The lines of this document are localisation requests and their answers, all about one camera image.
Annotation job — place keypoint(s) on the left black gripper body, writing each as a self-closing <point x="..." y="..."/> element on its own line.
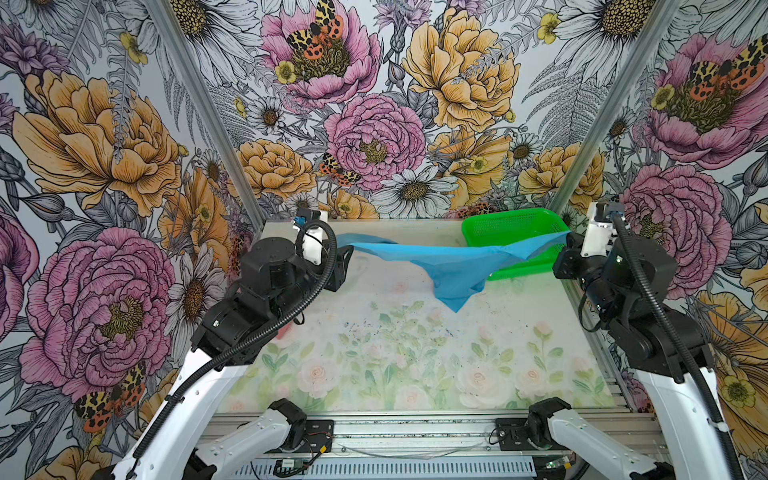
<point x="337" y="277"/>

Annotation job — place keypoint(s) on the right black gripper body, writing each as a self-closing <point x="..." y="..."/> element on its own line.
<point x="570" y="263"/>

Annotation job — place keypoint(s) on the blue t shirt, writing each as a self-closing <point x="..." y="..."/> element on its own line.
<point x="457" y="273"/>

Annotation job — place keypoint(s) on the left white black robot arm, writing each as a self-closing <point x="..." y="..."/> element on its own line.
<point x="279" y="279"/>

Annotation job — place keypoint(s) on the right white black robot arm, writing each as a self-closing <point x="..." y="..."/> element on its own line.
<point x="670" y="356"/>

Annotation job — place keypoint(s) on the green plastic basket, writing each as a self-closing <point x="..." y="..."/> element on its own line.
<point x="503" y="228"/>

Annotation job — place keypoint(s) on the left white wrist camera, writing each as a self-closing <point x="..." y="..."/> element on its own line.
<point x="312" y="246"/>

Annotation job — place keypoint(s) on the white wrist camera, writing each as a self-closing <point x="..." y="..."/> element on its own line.
<point x="601" y="232"/>
<point x="312" y="246"/>

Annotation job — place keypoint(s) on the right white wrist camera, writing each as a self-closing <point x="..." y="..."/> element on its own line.
<point x="601" y="232"/>

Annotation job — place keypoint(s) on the left aluminium corner post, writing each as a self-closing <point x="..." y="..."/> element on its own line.
<point x="185" y="68"/>

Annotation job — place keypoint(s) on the aluminium corner post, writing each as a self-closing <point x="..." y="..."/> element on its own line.
<point x="646" y="47"/>
<point x="185" y="68"/>

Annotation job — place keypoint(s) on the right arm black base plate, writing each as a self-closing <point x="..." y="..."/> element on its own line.
<point x="513" y="434"/>

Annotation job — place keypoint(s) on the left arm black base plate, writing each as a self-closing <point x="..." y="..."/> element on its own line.
<point x="308" y="436"/>

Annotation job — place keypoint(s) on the aluminium front rail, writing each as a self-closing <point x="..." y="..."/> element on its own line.
<point x="455" y="433"/>

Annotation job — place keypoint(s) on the white slotted cable duct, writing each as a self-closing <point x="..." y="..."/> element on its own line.
<point x="515" y="467"/>

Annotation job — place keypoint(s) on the right aluminium corner post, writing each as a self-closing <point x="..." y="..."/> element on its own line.
<point x="646" y="47"/>

